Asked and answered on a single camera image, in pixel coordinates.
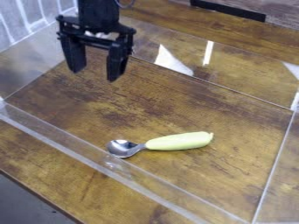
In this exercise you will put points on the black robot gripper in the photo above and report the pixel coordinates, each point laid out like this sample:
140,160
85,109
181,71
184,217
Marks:
94,27

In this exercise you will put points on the black bar in background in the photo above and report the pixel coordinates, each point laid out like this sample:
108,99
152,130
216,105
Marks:
248,14

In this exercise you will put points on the green handled metal spoon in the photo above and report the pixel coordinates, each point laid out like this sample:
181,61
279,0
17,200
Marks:
177,142

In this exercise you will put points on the clear acrylic enclosure walls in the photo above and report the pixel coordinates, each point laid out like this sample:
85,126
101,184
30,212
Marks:
185,85

